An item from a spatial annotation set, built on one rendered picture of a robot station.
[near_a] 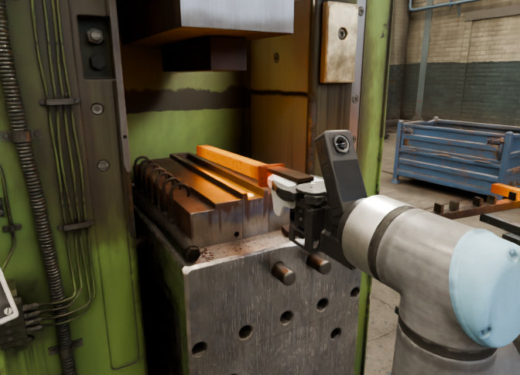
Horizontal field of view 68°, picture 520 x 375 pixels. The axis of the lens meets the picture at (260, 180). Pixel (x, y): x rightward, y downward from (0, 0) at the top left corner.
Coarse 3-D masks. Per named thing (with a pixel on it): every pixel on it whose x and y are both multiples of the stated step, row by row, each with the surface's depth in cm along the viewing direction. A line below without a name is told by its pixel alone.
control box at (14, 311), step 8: (0, 272) 41; (0, 280) 40; (0, 288) 40; (8, 288) 41; (0, 296) 40; (8, 296) 40; (0, 304) 40; (8, 304) 40; (0, 312) 39; (8, 312) 40; (16, 312) 40; (0, 320) 39; (8, 320) 40
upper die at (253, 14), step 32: (128, 0) 81; (160, 0) 63; (192, 0) 57; (224, 0) 59; (256, 0) 62; (288, 0) 64; (128, 32) 85; (160, 32) 66; (192, 32) 65; (224, 32) 65; (256, 32) 65; (288, 32) 66
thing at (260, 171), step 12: (204, 156) 86; (216, 156) 80; (228, 156) 75; (240, 156) 75; (240, 168) 71; (252, 168) 67; (264, 168) 63; (276, 168) 62; (264, 180) 63; (300, 180) 56; (312, 180) 57
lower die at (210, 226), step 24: (144, 168) 96; (168, 168) 92; (192, 168) 89; (168, 192) 76; (192, 192) 76; (216, 192) 73; (240, 192) 69; (264, 192) 71; (192, 216) 65; (216, 216) 67; (240, 216) 69; (264, 216) 72; (288, 216) 75; (216, 240) 68
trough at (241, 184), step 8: (192, 160) 101; (200, 160) 96; (208, 168) 92; (216, 168) 88; (224, 176) 85; (232, 176) 81; (232, 184) 79; (240, 184) 78; (248, 184) 75; (248, 192) 74; (256, 192) 73
